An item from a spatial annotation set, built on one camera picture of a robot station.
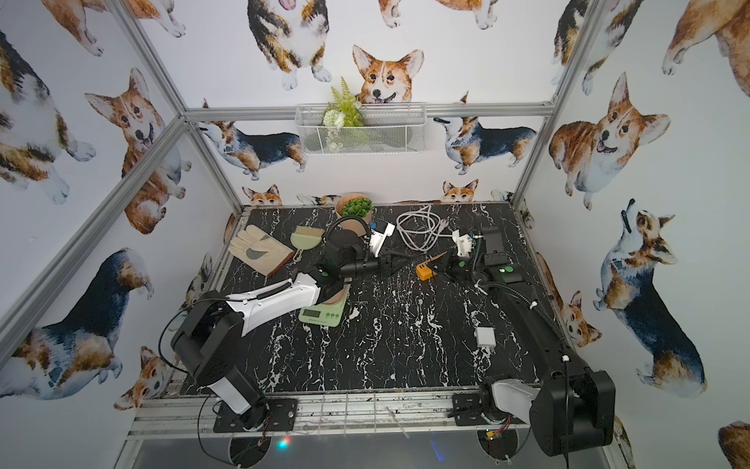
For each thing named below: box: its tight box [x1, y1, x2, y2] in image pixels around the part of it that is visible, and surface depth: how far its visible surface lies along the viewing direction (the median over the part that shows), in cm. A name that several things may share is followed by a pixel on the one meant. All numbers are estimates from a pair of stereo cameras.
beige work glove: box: [228, 224, 296, 278], surface depth 109 cm
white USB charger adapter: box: [476, 326, 498, 348], surface depth 87 cm
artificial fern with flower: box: [320, 76, 366, 130], surface depth 84 cm
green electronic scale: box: [298, 285, 352, 328], surface depth 91 cm
